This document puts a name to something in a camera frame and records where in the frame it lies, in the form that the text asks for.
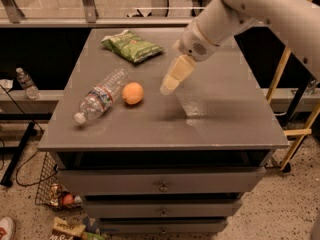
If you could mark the grey drawer cabinet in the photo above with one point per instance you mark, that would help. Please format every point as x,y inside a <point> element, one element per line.
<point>171,164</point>

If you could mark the yellow wooden ladder frame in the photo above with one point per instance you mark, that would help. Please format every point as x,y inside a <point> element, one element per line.
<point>309,84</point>

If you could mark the green chip bag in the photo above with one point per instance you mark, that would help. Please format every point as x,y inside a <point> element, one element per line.
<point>131,46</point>

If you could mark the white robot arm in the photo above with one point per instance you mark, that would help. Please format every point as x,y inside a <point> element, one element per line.
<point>295,22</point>

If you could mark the yellow snack bag on floor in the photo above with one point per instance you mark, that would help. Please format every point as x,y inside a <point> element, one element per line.
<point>62,230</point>

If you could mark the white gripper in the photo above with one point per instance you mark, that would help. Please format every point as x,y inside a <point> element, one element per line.
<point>194,46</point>

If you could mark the white red sneaker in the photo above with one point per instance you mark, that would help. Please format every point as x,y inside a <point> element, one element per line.
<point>7,228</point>

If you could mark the black metal stand leg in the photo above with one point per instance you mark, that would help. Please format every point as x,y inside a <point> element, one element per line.
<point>17,152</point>

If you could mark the orange fruit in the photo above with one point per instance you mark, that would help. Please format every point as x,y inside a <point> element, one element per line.
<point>133,93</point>

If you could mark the black wire basket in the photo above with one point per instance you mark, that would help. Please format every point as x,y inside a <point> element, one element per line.
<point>50,192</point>

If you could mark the small water bottle on ledge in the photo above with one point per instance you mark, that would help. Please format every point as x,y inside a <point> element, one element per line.
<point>27,84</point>

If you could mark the clear plastic water bottle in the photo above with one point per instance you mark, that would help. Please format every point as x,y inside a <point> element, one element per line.
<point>102,96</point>

